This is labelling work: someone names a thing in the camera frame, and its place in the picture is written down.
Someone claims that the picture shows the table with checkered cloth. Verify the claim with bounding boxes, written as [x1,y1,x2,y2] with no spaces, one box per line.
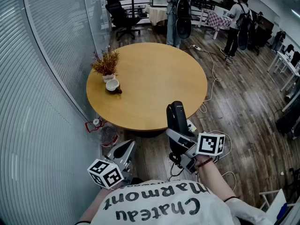
[198,7,233,40]

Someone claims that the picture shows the person's white printed shirt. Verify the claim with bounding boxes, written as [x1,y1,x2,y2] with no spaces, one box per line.
[90,179,275,225]

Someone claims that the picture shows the black swivel chair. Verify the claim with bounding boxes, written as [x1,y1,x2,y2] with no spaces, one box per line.
[247,26,273,56]

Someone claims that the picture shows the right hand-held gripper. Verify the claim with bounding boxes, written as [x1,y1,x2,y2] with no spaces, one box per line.
[165,119,225,174]

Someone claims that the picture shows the clear water jug red handle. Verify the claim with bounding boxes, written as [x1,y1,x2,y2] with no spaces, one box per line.
[84,118,120,148]

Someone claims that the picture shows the round wooden table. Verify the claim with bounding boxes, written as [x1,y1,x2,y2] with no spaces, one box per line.
[86,43,208,132]

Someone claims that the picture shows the person's right forearm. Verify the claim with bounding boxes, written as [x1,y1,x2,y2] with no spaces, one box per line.
[195,157,238,203]

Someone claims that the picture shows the table with cream cloth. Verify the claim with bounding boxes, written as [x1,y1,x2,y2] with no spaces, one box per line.
[143,5,169,27]

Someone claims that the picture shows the white cup with dark outside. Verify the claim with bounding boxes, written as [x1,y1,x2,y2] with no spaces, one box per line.
[105,79,123,95]

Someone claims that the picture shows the white floor cable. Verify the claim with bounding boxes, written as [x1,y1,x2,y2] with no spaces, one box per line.
[198,47,222,103]

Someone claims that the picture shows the black office chair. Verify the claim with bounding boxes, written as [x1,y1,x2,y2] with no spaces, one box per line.
[105,0,142,41]

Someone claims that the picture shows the orange plant in white pot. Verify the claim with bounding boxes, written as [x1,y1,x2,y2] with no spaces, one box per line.
[90,49,121,83]

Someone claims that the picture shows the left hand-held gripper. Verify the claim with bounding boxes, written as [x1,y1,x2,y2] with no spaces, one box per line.
[87,140,137,189]

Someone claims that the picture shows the thin white cable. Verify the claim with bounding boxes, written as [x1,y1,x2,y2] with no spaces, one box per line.
[212,130,238,192]

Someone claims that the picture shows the dark red bead bracelet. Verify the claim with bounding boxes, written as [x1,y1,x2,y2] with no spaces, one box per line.
[195,157,214,169]

